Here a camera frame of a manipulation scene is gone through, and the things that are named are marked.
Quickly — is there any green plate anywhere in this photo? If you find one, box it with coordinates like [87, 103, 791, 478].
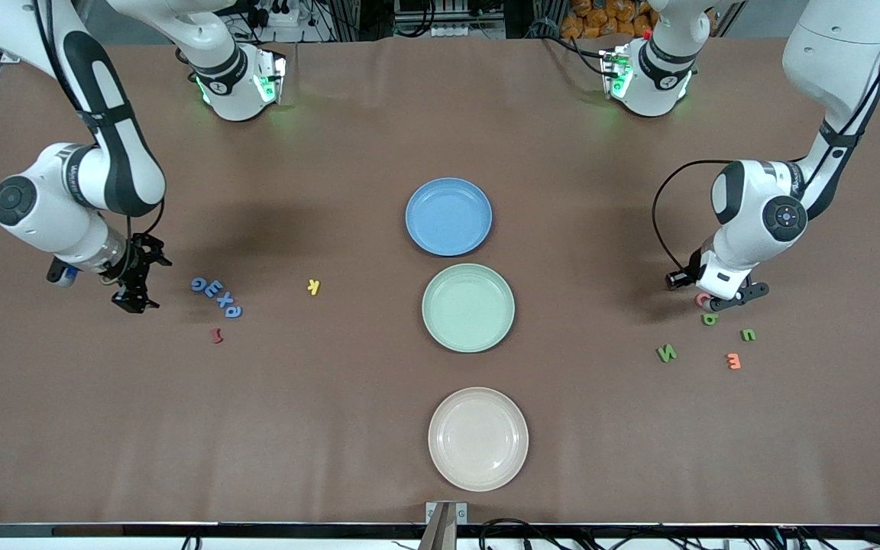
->
[422, 263, 516, 354]

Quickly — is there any brown table cover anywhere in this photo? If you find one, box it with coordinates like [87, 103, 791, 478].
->
[0, 34, 880, 528]

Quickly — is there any blue plate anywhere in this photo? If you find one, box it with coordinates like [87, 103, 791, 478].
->
[405, 177, 493, 257]

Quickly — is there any beige pink plate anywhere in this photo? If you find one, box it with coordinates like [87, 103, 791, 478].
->
[428, 387, 530, 493]

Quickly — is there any bag of oranges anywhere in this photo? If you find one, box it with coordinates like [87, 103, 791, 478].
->
[560, 0, 658, 39]

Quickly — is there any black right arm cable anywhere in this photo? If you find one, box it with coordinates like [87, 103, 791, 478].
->
[31, 0, 167, 245]

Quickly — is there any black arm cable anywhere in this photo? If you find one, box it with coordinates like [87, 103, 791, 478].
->
[652, 0, 880, 277]
[31, 0, 167, 245]

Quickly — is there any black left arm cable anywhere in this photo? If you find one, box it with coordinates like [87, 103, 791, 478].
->
[652, 0, 880, 277]

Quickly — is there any black table edge rail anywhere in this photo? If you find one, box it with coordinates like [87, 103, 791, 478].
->
[0, 522, 880, 540]

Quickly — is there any silver camera mount bracket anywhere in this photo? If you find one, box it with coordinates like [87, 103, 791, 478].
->
[425, 501, 469, 550]

